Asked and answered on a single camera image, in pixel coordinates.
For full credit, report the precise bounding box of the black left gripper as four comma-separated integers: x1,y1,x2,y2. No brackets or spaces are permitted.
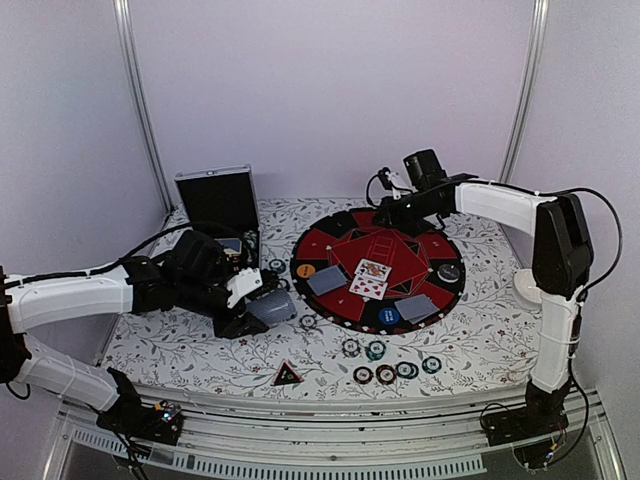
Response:
175,274,270,339

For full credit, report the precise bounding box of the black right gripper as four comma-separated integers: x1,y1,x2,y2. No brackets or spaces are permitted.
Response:
369,190,439,230

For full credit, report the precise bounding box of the blue card deck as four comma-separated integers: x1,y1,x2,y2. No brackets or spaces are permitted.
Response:
247,290,297,326

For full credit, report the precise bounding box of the blue green 50 chip pile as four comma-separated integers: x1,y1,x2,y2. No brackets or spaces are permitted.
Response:
365,340,386,362
395,361,419,380
268,259,286,274

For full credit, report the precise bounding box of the clear acrylic round disc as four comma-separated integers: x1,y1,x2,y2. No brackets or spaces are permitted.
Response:
438,264,461,283

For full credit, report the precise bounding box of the orange big blind button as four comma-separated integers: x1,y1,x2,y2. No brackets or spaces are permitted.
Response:
296,264,316,279

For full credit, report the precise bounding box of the single blue backed card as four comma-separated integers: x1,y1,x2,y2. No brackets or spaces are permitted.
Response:
307,265,347,296
395,294,439,324

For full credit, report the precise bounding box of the face-up court card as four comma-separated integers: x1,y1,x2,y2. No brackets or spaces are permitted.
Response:
354,258,392,282

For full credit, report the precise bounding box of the eight of hearts card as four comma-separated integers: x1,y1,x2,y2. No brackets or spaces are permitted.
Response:
349,275,388,300

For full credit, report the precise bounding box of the blue small blind button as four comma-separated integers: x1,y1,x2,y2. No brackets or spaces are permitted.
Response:
379,308,400,325

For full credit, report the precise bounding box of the red black 100 chip pile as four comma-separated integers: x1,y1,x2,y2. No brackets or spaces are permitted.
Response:
375,364,397,385
353,366,374,384

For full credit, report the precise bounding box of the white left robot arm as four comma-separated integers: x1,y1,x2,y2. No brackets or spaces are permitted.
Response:
1,222,266,434

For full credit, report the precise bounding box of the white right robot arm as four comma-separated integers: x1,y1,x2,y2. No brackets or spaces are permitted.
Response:
374,149,605,436

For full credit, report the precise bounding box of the black triangular dealer plate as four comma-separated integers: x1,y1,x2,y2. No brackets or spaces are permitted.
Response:
273,361,303,386

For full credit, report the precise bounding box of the boxed playing card deck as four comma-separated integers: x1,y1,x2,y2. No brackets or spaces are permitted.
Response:
218,238,243,255

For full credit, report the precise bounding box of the green 20 chip stack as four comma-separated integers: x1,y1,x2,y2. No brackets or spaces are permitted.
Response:
243,230,260,266

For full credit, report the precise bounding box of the round red black poker mat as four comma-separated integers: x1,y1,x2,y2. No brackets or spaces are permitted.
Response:
290,208,466,335

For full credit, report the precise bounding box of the aluminium poker case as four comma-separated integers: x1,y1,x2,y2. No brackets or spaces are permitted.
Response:
175,164,261,248

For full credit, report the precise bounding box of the white ceramic bowl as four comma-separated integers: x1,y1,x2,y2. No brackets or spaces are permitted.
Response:
513,269,541,310

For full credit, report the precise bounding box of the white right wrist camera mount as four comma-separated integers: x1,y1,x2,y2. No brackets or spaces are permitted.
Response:
378,167,412,200

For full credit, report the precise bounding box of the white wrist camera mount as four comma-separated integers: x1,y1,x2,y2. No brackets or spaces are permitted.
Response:
226,268,263,309
378,167,412,200

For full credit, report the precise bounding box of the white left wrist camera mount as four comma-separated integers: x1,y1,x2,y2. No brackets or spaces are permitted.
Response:
226,268,263,309

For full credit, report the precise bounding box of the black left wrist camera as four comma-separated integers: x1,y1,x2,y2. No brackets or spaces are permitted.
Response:
261,269,290,293

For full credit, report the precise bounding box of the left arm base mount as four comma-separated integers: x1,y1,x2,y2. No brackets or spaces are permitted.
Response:
96,397,184,446

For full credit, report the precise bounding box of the front aluminium rail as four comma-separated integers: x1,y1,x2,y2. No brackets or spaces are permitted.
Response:
44,387,629,479

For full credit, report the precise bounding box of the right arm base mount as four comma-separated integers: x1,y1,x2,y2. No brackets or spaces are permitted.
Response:
479,381,571,446

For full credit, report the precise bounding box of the left aluminium frame post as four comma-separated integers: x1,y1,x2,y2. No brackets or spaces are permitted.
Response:
113,0,174,213

